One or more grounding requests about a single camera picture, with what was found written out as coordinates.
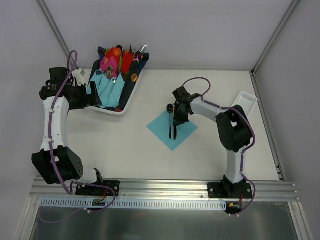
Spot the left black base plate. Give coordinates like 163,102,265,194
75,180,121,197

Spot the aluminium mounting rail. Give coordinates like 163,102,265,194
29,177,301,202

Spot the teal rolled napkin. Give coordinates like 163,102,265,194
107,73,125,108
101,77,117,108
89,70,104,101
97,74,110,105

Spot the pink rolled napkin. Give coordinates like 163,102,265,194
99,56,119,79

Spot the large white basket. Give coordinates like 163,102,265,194
87,59,147,116

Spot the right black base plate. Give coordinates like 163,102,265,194
207,182,253,199

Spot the orange rolled napkin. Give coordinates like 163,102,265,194
105,47,123,59

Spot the dark navy rolled napkin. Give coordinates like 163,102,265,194
118,61,139,111

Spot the black spoon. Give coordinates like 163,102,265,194
166,103,174,139

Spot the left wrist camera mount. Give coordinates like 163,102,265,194
71,68,86,87

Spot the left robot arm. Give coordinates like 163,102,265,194
31,67,105,195

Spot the white slotted cable duct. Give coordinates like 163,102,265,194
39,197,227,211

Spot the small white utensil tray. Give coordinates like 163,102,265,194
233,91,258,118

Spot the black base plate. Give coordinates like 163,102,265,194
75,180,121,197
207,182,253,199

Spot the red rolled napkin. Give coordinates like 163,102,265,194
120,50,134,76

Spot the teal paper napkin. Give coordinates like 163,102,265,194
146,110,198,151

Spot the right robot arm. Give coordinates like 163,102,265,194
172,86,256,199

